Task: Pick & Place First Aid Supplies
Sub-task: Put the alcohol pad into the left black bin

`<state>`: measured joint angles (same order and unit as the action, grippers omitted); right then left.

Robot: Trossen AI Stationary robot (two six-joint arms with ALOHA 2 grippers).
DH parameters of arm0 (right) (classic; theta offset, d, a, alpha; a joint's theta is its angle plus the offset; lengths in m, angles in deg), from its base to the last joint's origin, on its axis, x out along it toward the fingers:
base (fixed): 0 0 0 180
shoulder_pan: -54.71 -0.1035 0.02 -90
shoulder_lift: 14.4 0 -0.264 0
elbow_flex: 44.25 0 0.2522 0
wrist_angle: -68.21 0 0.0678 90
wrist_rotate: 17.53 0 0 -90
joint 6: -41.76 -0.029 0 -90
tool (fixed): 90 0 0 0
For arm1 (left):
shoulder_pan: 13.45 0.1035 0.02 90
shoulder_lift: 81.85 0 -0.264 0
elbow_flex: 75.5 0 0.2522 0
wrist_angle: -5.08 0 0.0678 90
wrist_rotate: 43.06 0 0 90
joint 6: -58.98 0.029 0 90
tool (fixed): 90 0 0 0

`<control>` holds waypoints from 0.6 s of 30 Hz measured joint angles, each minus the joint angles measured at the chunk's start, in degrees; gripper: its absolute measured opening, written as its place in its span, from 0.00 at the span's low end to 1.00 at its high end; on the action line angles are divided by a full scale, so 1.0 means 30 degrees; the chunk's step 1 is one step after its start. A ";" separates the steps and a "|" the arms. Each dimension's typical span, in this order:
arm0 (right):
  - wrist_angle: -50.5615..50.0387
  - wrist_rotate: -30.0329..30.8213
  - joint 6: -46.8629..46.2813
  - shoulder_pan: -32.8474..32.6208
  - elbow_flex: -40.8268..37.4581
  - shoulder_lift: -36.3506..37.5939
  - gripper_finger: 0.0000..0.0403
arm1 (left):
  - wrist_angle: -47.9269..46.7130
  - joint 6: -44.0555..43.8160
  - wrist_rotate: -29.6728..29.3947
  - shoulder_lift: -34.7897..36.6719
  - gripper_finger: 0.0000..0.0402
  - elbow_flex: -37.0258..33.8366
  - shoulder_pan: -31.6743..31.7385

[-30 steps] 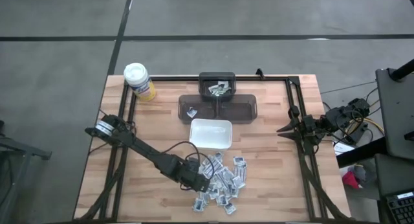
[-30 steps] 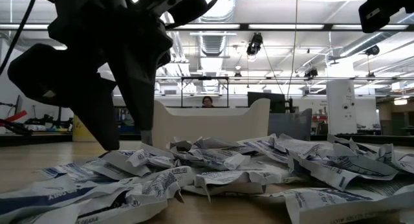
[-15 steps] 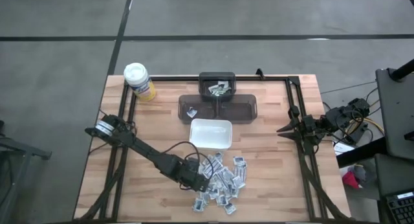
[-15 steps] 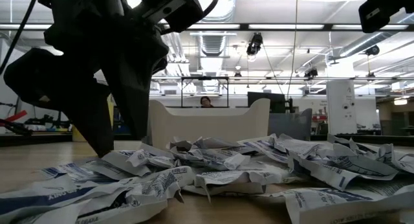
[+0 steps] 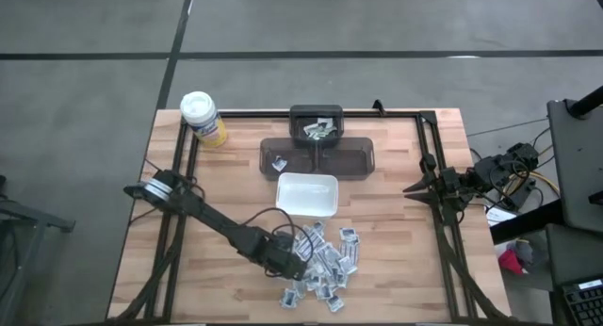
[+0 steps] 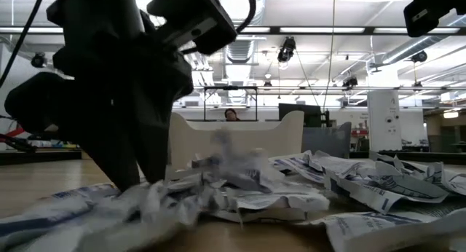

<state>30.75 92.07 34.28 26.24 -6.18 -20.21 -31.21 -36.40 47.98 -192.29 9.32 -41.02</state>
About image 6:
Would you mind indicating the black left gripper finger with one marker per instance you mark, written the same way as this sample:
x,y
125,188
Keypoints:
x,y
116,161
153,150

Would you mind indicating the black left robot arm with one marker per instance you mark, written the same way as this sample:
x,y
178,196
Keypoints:
x,y
98,6

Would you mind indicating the person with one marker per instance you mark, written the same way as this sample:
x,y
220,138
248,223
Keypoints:
x,y
230,114

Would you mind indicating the white packet with navy block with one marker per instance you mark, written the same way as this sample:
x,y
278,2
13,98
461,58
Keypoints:
x,y
382,232
47,215

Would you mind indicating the white plastic bin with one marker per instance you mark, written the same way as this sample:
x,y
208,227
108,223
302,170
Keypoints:
x,y
255,139

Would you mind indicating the red black clamp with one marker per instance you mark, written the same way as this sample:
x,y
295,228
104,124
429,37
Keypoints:
x,y
14,132

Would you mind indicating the white square column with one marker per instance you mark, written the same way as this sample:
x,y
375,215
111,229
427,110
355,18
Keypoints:
x,y
384,121

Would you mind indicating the black monitor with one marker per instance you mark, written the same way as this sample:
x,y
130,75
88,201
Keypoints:
x,y
299,114

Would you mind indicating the large translucent grey bin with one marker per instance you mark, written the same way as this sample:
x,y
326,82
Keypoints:
x,y
327,141

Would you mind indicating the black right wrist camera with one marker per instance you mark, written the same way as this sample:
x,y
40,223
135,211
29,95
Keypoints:
x,y
427,13

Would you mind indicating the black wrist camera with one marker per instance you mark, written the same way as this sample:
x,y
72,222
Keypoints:
x,y
427,13
193,22

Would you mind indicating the black ceiling-mounted camera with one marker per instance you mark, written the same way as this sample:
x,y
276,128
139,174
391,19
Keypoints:
x,y
419,56
38,59
350,82

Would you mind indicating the black frame of far station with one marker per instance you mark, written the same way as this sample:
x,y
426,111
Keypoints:
x,y
230,87

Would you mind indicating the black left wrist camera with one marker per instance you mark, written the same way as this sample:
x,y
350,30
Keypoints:
x,y
193,22

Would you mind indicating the silver ceiling duct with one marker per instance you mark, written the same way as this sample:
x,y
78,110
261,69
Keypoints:
x,y
240,51

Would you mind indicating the black overhead camera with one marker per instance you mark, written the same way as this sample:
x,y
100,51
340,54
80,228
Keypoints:
x,y
287,50

